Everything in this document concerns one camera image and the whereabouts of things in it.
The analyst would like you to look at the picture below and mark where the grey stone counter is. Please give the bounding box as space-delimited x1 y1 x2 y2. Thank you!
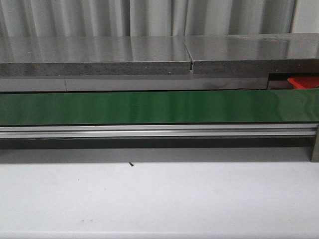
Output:
0 33 319 93

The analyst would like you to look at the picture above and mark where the green conveyor belt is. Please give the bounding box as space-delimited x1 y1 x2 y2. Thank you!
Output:
0 89 319 126

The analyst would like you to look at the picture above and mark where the red plastic bin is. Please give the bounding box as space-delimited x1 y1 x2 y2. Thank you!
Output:
287 76 319 89

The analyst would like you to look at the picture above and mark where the white pleated curtain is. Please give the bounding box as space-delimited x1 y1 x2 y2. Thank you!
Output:
0 0 296 37

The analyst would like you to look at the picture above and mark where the aluminium conveyor frame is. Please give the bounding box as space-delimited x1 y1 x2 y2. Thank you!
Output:
0 123 319 162

